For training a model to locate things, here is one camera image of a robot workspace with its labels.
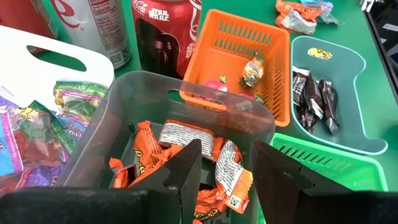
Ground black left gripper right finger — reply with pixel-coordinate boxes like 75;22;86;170
250;139;398;224

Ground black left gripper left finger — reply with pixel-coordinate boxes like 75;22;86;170
0;139;203;224

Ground red-orange candy wrapper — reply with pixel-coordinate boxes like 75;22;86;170
214;139;254;215
275;0;322;35
193;186;228;224
158;119;216;160
132;120;184;187
108;157;132;189

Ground purple candy packet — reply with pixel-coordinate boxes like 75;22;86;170
55;112;90;147
0;96;78;169
0;164;65;195

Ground black candy stick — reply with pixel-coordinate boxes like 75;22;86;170
292;67;309;107
318;79;340;135
297;105;318;134
303;74;326;121

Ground blue candy packet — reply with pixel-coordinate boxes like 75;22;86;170
0;121;24;177

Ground gold round candy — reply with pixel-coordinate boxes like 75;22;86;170
238;52;265;88

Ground small yellow candy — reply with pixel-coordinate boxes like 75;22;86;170
307;47;333;60

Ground clear grey candy packet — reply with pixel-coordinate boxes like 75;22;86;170
300;0;340;25

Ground green plastic basket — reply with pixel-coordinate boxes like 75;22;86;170
257;133;389;224

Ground teal plastic bin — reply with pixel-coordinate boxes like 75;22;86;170
290;35;389;156

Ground dark grey plastic bin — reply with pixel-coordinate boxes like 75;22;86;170
55;70;277;224

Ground white plastic bin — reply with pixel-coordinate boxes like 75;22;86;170
0;24;115;125

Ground orange plastic basket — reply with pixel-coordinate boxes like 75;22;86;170
179;8;292;128

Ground silver soda can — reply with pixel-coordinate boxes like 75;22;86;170
49;0;133;70

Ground red Coca-Cola can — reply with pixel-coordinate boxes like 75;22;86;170
130;0;203;80

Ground black aluminium table frame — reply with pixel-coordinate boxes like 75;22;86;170
362;0;398;103

